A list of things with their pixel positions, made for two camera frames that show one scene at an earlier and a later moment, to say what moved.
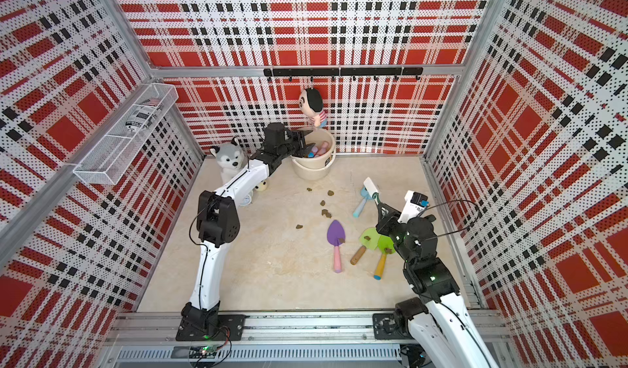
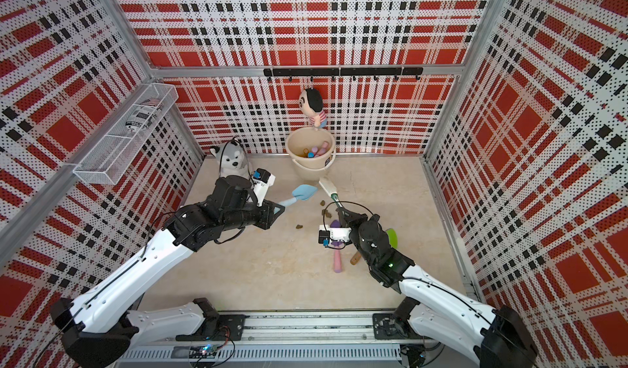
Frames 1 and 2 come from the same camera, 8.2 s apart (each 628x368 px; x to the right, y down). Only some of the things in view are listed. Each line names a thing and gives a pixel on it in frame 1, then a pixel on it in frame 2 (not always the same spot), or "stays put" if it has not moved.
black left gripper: (299, 136) -> (267, 217)
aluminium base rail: (265, 341) stays put
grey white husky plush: (231, 159) stays put
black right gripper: (385, 225) -> (347, 222)
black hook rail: (344, 72) stays put
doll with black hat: (311, 104) stays put
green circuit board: (206, 352) stays put
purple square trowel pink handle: (325, 147) stays put
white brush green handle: (372, 190) -> (331, 190)
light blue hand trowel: (366, 195) -> (302, 192)
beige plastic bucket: (319, 167) stays put
